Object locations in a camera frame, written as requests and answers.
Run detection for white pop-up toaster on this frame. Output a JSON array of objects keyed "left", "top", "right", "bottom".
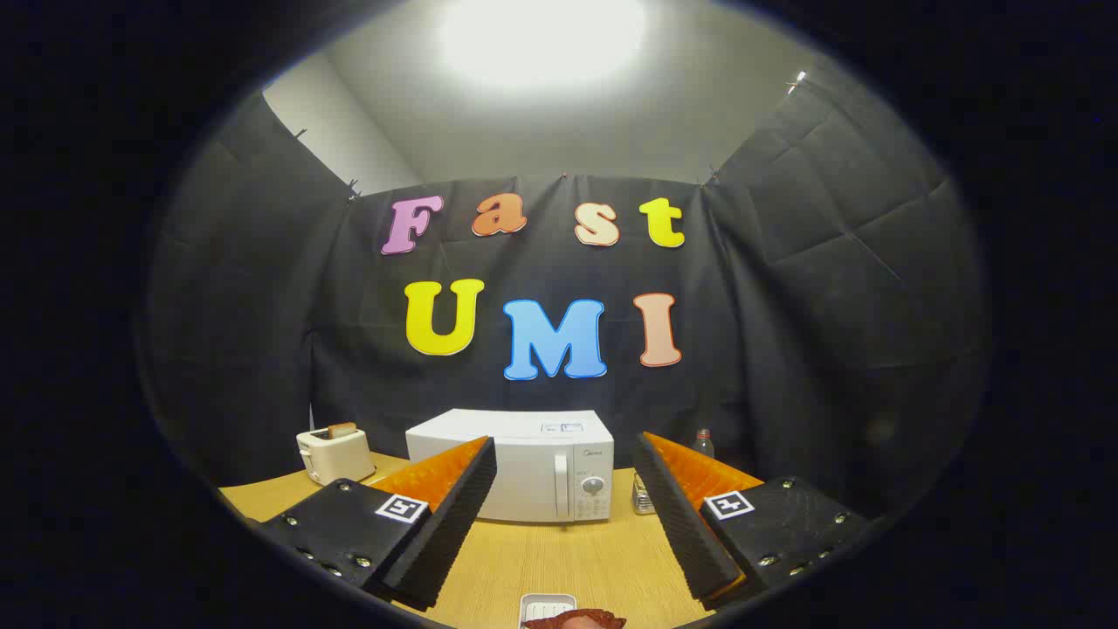
[{"left": 296, "top": 425, "right": 376, "bottom": 487}]

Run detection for small white ridged tray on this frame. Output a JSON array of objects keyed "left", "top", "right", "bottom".
[{"left": 519, "top": 593, "right": 578, "bottom": 626}]

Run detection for brown meat piece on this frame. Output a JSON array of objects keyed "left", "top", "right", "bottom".
[{"left": 524, "top": 609, "right": 628, "bottom": 629}]

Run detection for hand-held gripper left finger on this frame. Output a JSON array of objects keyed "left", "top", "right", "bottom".
[{"left": 258, "top": 435, "right": 499, "bottom": 612}]

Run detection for white toaster oven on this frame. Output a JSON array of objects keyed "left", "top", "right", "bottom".
[{"left": 405, "top": 409, "right": 615, "bottom": 523}]

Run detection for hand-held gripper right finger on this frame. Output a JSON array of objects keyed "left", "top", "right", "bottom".
[{"left": 632, "top": 431, "right": 870, "bottom": 611}]

